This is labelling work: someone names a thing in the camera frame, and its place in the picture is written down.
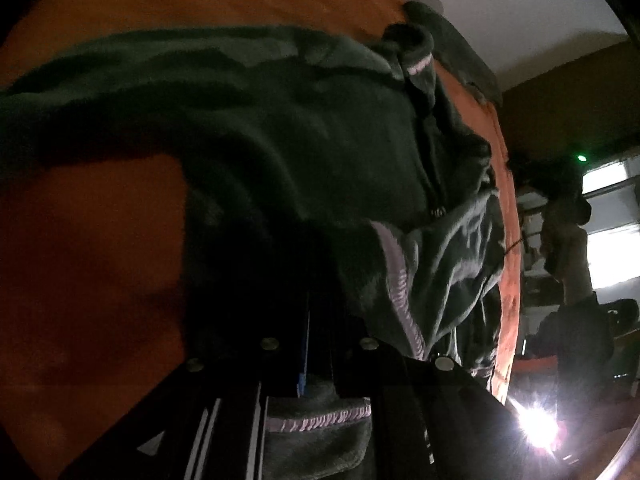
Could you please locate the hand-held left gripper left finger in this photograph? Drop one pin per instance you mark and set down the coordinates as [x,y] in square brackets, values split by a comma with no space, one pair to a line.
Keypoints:
[303,360]

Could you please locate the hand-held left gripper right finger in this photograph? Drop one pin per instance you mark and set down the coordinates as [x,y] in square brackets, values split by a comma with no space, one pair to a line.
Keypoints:
[390,380]

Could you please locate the grey fleece cloth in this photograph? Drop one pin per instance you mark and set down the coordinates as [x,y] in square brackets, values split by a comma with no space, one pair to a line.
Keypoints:
[300,150]

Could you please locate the person's right forearm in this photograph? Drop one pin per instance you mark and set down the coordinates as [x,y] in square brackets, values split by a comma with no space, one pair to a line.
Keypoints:
[567,255]

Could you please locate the window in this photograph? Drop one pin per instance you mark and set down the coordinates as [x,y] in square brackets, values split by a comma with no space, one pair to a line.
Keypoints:
[612,240]

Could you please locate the bright lamp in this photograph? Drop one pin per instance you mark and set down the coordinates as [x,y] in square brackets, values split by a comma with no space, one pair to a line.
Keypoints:
[537,417]

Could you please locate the person's dark shirt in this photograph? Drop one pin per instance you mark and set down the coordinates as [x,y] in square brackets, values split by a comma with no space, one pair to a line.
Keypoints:
[575,345]

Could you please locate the green fleece garment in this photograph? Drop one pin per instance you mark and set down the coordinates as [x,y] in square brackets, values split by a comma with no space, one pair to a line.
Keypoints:
[450,45]

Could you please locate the orange blanket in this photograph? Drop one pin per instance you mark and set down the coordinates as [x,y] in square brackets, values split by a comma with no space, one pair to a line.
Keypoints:
[90,260]

